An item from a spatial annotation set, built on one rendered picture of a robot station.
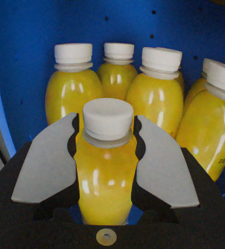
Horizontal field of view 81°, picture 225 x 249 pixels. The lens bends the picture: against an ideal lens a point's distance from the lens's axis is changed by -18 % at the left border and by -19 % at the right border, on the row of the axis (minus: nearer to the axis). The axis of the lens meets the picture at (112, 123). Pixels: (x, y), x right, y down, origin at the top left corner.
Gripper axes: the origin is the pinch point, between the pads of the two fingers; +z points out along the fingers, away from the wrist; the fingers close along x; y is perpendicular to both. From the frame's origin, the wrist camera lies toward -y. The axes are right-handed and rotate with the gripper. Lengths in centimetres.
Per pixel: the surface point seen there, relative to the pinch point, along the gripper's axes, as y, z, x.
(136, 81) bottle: -1.7, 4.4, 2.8
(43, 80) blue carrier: -1.0, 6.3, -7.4
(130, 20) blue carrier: -9.0, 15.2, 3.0
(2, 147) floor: 104, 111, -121
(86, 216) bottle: 11.9, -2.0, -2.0
